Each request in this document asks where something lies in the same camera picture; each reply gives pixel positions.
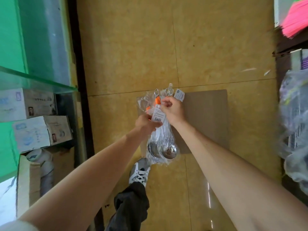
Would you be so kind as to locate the person's left hand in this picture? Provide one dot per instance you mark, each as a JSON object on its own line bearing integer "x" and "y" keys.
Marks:
{"x": 147, "y": 126}

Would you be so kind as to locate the person's right hand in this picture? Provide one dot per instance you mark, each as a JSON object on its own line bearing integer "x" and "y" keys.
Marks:
{"x": 174, "y": 111}

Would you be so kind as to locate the person's left forearm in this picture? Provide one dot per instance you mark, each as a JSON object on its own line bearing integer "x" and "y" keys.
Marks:
{"x": 86, "y": 185}

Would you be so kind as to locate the person's right forearm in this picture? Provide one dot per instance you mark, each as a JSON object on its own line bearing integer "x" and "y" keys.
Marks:
{"x": 236, "y": 180}

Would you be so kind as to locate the brown cardboard sheet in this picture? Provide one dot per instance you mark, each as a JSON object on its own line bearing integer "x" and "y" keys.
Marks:
{"x": 207, "y": 117}

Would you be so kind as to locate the grey white sneaker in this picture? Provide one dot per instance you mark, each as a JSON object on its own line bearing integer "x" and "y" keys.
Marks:
{"x": 139, "y": 173}

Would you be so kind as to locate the black trousers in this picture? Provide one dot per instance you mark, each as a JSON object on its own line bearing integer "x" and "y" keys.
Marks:
{"x": 127, "y": 209}

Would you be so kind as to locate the white printed carton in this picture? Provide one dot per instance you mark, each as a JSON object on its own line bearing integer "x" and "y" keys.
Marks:
{"x": 26, "y": 105}
{"x": 41, "y": 133}

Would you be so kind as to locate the pile of plastic wrapped utensils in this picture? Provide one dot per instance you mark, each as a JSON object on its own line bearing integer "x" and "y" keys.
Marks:
{"x": 294, "y": 127}

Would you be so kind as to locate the pink green broom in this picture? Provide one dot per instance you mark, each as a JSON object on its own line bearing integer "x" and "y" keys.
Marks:
{"x": 296, "y": 16}
{"x": 288, "y": 50}

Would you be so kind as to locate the white flat board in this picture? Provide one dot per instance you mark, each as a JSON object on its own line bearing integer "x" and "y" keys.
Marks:
{"x": 284, "y": 9}

